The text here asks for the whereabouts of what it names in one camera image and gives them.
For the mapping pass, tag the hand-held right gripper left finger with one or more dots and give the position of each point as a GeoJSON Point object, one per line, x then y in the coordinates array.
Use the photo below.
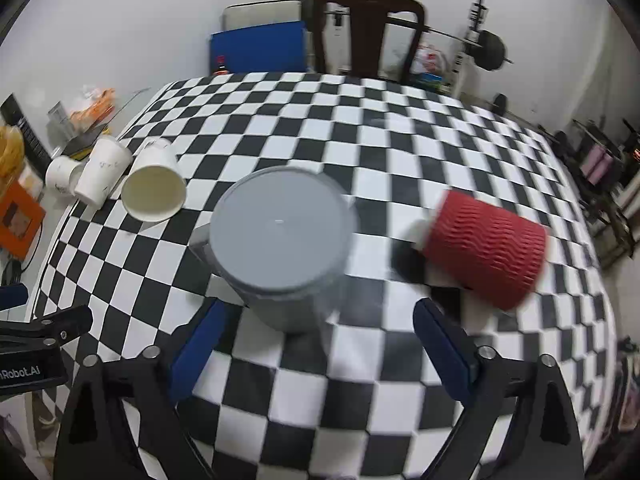
{"type": "Point", "coordinates": [199, 347]}

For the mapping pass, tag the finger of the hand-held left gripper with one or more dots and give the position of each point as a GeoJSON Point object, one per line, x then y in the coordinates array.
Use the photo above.
{"type": "Point", "coordinates": [12, 296]}
{"type": "Point", "coordinates": [60, 324]}

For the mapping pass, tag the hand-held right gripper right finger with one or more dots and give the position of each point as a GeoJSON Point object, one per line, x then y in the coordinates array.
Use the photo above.
{"type": "Point", "coordinates": [445, 355]}

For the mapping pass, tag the grey plastic cup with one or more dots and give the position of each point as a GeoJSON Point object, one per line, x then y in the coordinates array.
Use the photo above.
{"type": "Point", "coordinates": [280, 232]}

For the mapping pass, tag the red ripple paper cup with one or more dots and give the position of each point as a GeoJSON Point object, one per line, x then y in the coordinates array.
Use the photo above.
{"type": "Point", "coordinates": [487, 252]}

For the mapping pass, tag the small white paper cup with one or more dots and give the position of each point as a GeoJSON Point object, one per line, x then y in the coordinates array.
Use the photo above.
{"type": "Point", "coordinates": [60, 175]}

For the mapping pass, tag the large white paper cup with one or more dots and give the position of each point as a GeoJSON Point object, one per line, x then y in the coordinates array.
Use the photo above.
{"type": "Point", "coordinates": [152, 187]}

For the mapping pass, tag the clear plastic cup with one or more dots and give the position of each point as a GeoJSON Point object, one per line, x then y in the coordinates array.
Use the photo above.
{"type": "Point", "coordinates": [59, 120]}

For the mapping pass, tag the orange cardboard box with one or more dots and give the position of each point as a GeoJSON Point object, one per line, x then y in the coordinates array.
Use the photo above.
{"type": "Point", "coordinates": [17, 215]}

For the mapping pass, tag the yellow snack bag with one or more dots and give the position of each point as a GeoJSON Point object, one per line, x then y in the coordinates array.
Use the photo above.
{"type": "Point", "coordinates": [9, 152]}

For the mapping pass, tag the long black box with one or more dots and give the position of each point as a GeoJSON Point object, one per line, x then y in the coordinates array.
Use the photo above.
{"type": "Point", "coordinates": [22, 122]}

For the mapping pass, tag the orange snack packet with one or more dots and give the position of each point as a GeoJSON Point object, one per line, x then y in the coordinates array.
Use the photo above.
{"type": "Point", "coordinates": [92, 107]}

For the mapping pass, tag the black metal rack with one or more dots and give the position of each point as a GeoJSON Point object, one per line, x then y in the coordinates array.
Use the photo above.
{"type": "Point", "coordinates": [607, 200]}

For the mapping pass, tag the pink bottle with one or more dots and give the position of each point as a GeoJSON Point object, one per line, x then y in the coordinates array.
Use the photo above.
{"type": "Point", "coordinates": [599, 167]}

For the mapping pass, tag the black white checkered tablecloth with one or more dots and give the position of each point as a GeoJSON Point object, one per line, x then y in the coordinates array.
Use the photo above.
{"type": "Point", "coordinates": [350, 130]}

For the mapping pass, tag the red cap bottle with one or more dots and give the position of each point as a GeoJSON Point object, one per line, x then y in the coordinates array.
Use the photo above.
{"type": "Point", "coordinates": [220, 67]}

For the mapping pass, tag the red white bag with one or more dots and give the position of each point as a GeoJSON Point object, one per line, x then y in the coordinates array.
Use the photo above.
{"type": "Point", "coordinates": [430, 60]}

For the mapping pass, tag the blue box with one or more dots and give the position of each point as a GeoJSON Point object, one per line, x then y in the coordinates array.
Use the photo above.
{"type": "Point", "coordinates": [257, 50]}

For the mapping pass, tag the black barbell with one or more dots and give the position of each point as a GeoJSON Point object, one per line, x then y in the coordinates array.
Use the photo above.
{"type": "Point", "coordinates": [490, 50]}

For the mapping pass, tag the dark wooden chair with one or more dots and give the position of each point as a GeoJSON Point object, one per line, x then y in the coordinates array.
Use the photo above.
{"type": "Point", "coordinates": [365, 25]}

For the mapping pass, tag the white board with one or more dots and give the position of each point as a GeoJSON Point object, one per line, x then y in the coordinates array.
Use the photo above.
{"type": "Point", "coordinates": [260, 12]}

